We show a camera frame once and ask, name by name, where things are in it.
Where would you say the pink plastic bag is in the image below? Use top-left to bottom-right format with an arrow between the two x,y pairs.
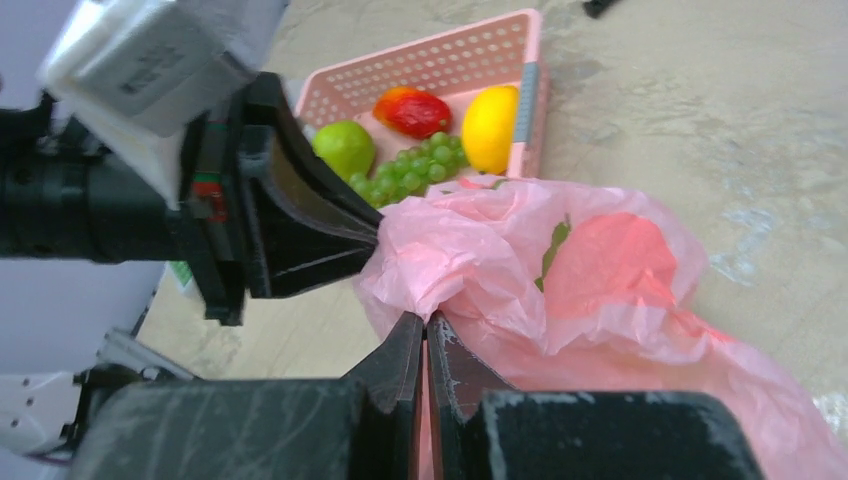
354,175 -> 847,479

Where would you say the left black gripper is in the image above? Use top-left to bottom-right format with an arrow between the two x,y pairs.
172,72 -> 382,326

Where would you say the green fake pear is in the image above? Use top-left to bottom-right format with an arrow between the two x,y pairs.
312,120 -> 377,181

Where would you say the yellow fake lemon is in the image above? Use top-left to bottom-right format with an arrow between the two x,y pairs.
460,85 -> 520,175

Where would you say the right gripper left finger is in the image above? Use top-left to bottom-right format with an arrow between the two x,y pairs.
345,312 -> 424,479

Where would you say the red fake fruit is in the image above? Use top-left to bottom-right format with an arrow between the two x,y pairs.
543,213 -> 678,319

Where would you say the red orange fake mango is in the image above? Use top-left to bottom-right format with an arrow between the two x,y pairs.
372,86 -> 453,140

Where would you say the green labelled small box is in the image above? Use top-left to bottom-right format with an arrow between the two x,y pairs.
167,261 -> 194,293

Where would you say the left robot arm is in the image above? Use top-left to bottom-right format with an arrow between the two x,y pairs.
1,72 -> 381,326

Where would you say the pink perforated plastic basket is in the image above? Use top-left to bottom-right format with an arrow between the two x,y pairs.
292,8 -> 550,177

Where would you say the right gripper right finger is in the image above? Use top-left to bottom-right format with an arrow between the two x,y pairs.
427,311 -> 515,480

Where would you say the green fake grape bunch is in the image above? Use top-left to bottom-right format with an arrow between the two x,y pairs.
348,132 -> 468,209

